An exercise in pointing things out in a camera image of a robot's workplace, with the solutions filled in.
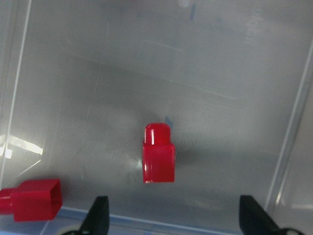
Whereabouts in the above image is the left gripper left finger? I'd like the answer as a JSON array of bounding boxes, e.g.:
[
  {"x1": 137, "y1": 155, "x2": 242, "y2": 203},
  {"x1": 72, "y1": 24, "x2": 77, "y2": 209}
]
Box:
[{"x1": 79, "y1": 196, "x2": 110, "y2": 235}]

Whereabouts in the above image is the red block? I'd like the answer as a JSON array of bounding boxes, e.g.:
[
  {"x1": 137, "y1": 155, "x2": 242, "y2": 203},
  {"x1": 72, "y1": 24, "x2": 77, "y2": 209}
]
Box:
[
  {"x1": 0, "y1": 179, "x2": 63, "y2": 222},
  {"x1": 142, "y1": 123, "x2": 176, "y2": 184}
]

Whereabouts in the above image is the clear plastic storage box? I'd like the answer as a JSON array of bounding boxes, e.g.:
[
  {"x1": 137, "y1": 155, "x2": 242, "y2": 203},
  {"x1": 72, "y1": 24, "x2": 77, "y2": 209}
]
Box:
[{"x1": 0, "y1": 0, "x2": 313, "y2": 235}]

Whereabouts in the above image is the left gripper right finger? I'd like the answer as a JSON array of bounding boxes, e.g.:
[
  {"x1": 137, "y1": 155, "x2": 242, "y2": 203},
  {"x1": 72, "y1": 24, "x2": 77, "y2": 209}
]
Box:
[{"x1": 239, "y1": 195, "x2": 285, "y2": 235}]

